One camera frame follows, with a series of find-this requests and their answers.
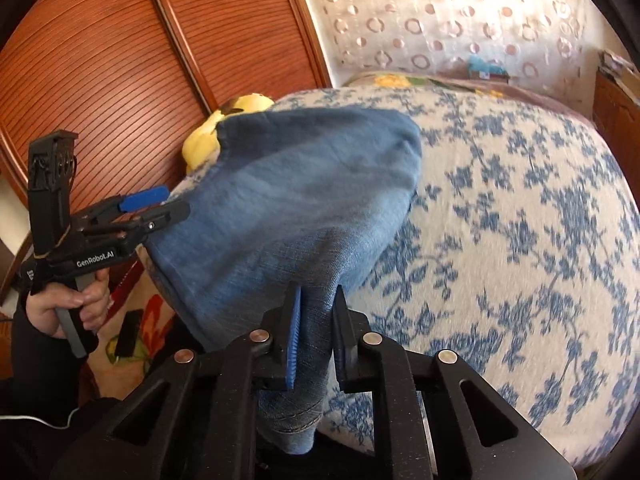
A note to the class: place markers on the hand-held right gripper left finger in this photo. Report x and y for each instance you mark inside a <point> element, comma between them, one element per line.
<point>292,345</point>

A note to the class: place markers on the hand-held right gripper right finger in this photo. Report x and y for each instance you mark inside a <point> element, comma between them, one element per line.
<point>342,345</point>

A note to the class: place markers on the person's left forearm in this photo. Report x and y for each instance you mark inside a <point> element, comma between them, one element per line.
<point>35,360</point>

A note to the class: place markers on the blue plastic bag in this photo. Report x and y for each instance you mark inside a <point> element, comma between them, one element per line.
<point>482,65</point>

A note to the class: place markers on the stack of papers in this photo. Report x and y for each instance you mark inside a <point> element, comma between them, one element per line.
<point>617,62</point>

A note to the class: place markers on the black rectangular block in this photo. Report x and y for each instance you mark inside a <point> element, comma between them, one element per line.
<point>127,335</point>

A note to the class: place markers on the blue denim pants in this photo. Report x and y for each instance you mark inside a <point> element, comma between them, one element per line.
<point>290,200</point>

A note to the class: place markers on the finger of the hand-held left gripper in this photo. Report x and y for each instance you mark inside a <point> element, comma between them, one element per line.
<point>165,215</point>
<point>145,199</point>

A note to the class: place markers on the yellow plush toy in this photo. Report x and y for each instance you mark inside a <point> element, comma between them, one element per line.
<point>205,140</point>

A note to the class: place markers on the sheer circle pattern curtain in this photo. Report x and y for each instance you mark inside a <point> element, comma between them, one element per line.
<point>425,10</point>

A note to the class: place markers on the wooden slatted wardrobe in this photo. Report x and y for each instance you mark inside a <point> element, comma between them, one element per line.
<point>125,60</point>

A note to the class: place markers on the person's left hand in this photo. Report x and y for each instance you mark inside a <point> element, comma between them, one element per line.
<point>45,310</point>

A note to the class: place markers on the small cardboard box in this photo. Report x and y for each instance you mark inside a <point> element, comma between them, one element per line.
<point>497,79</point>

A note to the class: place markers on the wooden side cabinet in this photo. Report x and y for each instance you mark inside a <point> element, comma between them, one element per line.
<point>615,105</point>

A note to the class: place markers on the white blue floral quilt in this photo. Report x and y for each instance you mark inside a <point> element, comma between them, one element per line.
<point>500,260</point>

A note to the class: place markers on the floral floor rug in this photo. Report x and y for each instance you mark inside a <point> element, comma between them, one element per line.
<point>150,330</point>

